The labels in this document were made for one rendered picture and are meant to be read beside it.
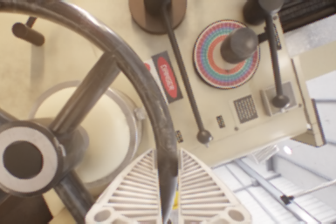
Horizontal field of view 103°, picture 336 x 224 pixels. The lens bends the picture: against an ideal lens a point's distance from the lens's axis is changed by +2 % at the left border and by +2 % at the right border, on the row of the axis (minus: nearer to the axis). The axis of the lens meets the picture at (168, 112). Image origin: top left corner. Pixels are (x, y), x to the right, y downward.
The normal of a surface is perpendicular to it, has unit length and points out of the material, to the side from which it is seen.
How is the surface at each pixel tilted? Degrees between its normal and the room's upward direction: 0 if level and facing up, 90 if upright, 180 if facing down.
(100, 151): 85
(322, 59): 90
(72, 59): 90
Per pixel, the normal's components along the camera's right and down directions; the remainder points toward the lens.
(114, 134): 0.51, 0.01
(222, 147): 0.02, 0.08
